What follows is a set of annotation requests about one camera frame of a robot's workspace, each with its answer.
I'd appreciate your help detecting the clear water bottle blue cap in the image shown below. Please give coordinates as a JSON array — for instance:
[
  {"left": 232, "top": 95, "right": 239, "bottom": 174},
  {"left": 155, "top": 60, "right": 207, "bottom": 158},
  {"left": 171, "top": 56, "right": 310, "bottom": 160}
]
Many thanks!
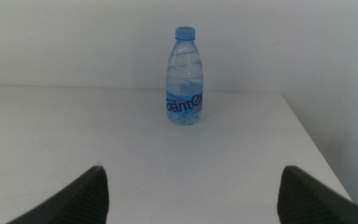
[{"left": 165, "top": 26, "right": 204, "bottom": 126}]

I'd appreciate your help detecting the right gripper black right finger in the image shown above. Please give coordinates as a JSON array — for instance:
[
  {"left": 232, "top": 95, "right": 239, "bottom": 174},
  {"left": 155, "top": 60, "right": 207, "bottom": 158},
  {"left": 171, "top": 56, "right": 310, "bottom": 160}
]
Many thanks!
[{"left": 277, "top": 165, "right": 358, "bottom": 224}]

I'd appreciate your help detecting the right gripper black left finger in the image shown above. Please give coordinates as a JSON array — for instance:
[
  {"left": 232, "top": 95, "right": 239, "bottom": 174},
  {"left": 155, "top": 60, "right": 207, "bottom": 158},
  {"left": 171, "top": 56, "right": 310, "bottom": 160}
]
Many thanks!
[{"left": 6, "top": 166, "right": 110, "bottom": 224}]

